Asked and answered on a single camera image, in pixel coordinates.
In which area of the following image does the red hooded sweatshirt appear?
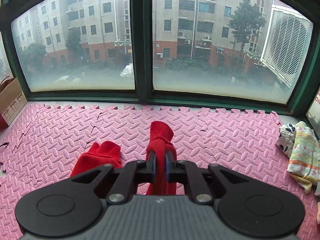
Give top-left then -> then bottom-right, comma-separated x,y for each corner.
71,121 -> 177,195

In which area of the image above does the yellow patterned folded cloth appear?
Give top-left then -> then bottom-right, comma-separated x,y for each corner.
287,121 -> 319,197

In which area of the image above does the brown cardboard box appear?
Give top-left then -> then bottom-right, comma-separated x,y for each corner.
0,75 -> 27,128

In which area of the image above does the panda print cloth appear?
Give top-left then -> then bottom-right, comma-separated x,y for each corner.
276,124 -> 299,159

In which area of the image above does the pink foam floor mat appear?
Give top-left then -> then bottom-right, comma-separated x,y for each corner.
1,104 -> 319,239

